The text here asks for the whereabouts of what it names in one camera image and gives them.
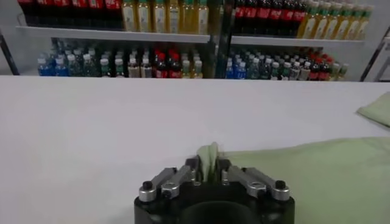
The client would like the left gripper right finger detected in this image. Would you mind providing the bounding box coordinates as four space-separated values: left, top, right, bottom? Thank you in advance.
216 157 291 201

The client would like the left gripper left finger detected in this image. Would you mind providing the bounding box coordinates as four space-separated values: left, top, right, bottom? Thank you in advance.
138 155 202 203

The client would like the light green polo shirt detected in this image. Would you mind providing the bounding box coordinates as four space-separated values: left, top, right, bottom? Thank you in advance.
196 91 390 224

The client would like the small blue water bottle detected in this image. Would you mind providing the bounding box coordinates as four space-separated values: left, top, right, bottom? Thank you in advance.
37 57 52 77
54 57 69 77
236 60 247 80
225 60 236 80

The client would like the clear green tinted bottle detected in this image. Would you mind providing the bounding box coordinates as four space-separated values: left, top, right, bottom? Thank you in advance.
66 54 82 77
247 57 260 80
82 53 98 77
259 57 271 80

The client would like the small cola bottle red cap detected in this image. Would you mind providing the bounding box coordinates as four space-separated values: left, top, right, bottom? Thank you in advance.
155 53 168 79
168 53 183 79
309 57 321 82
318 57 332 82

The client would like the glass door beverage cabinet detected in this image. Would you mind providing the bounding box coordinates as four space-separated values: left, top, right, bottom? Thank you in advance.
0 0 222 80
221 0 390 82

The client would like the yellow tea bottle green label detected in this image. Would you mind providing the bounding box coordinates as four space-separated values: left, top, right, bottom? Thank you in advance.
313 2 328 40
356 5 374 41
324 2 339 40
335 3 350 40
297 1 317 39
346 4 362 41

